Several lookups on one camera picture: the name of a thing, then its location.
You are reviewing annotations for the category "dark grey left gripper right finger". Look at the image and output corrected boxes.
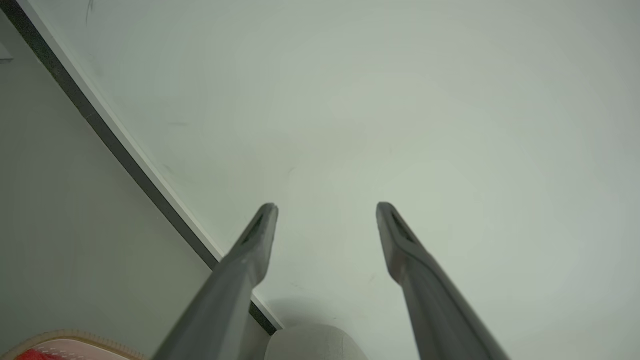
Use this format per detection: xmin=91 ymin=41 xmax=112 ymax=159
xmin=375 ymin=201 xmax=511 ymax=360

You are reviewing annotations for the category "white perforated laundry basket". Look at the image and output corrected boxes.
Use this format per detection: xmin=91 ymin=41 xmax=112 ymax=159
xmin=0 ymin=329 xmax=146 ymax=360

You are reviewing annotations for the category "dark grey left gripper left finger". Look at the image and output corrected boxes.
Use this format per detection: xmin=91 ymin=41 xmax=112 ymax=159
xmin=152 ymin=202 xmax=279 ymax=360

